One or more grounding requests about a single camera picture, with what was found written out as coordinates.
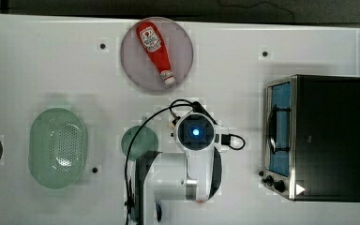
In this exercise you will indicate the red plush ketchup bottle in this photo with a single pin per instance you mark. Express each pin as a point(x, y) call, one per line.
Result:
point(154, 46)

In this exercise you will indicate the grey round plate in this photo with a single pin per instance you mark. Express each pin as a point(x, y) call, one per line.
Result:
point(141, 70)

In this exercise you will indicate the green oval strainer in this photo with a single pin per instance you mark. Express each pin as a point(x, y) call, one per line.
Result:
point(57, 148)

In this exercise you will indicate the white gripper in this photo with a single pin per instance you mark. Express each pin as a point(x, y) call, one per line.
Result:
point(217, 140)

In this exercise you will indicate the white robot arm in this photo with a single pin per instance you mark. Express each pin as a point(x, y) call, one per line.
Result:
point(187, 174)

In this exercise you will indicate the black camera module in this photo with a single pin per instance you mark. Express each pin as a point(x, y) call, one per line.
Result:
point(195, 132)

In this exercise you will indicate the silver toaster oven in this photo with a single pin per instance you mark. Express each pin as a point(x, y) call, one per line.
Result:
point(311, 138)

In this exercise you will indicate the small green round plate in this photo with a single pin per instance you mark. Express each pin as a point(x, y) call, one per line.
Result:
point(146, 140)

